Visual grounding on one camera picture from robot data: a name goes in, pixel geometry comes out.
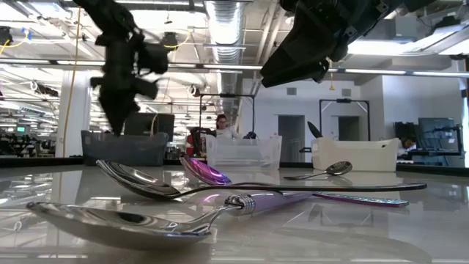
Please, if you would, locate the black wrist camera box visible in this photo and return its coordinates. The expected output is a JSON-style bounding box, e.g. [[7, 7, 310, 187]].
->
[[138, 42, 170, 76]]

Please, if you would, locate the round silver ventilation duct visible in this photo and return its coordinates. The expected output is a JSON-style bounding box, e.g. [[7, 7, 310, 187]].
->
[[204, 0, 245, 115]]

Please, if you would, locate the person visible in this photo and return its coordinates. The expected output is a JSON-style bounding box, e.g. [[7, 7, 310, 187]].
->
[[214, 114, 240, 139], [398, 136, 418, 157]]

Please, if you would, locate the long ceiling light bar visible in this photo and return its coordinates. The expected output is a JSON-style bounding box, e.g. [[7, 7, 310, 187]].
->
[[0, 57, 469, 78]]

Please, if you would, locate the black gantry frame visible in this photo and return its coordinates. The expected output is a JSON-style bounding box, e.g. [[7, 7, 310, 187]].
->
[[199, 93, 256, 139], [319, 98, 372, 141]]

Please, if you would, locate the silver metal spoon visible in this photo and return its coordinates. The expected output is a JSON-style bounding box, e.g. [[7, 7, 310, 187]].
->
[[283, 160, 353, 181]]

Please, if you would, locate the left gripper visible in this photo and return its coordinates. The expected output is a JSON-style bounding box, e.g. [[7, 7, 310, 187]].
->
[[90, 31, 160, 136]]

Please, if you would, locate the clear plastic bin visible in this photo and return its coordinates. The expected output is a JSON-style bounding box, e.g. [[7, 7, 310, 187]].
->
[[204, 134, 284, 170]]

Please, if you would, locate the white pillar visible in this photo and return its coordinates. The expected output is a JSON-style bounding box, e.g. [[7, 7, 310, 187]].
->
[[54, 70, 93, 158]]

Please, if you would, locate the silver spoon lavender handle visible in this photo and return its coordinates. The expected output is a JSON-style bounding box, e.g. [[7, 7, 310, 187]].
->
[[26, 192, 314, 252]]

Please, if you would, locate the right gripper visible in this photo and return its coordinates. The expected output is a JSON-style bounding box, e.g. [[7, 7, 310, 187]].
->
[[260, 0, 404, 88]]

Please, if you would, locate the black computer monitor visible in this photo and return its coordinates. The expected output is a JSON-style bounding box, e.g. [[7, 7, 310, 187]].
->
[[123, 112, 176, 142]]

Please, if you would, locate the yellow hanging cable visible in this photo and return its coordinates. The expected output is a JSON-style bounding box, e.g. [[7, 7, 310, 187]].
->
[[61, 7, 82, 158]]

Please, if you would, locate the grey plastic bin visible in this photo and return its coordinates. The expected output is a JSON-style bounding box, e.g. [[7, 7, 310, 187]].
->
[[80, 130, 169, 167]]

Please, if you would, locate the red chair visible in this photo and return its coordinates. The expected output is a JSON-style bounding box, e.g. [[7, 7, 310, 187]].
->
[[185, 133, 195, 158]]

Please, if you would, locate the grey door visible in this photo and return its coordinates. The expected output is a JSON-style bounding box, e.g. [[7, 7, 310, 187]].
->
[[277, 114, 306, 164], [338, 116, 361, 142]]

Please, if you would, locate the iridescent rainbow spoon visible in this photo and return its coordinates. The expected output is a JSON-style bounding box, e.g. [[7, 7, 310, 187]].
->
[[179, 155, 410, 209]]

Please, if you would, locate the black table frame rail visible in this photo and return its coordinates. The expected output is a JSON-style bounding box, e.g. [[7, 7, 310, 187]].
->
[[0, 156, 469, 173]]

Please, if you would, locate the dark monitor on stand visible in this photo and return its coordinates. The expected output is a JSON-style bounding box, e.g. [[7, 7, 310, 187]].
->
[[417, 117, 463, 152]]

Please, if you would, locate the white plastic bin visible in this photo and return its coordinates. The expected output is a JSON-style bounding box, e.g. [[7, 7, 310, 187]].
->
[[310, 136, 400, 172]]

